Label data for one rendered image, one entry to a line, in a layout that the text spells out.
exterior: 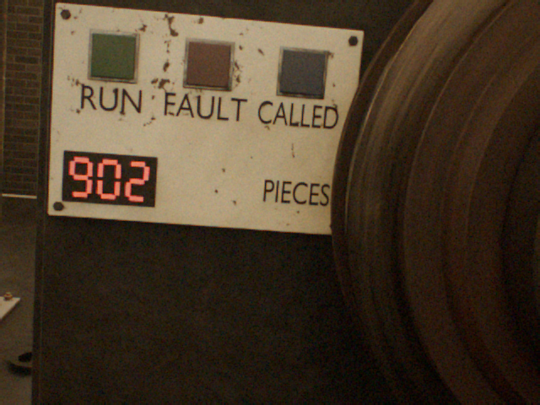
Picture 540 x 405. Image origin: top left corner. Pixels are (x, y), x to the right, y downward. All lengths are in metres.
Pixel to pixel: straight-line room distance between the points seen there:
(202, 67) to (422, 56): 0.20
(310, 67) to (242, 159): 0.10
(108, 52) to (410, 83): 0.26
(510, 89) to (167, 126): 0.29
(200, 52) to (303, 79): 0.09
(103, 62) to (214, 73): 0.09
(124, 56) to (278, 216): 0.19
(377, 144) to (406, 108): 0.03
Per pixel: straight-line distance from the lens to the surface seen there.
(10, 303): 3.67
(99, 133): 0.59
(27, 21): 6.83
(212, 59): 0.58
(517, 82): 0.45
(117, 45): 0.59
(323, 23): 0.61
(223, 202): 0.59
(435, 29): 0.47
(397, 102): 0.46
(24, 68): 6.82
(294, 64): 0.58
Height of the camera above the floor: 1.18
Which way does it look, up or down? 9 degrees down
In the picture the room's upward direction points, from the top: 5 degrees clockwise
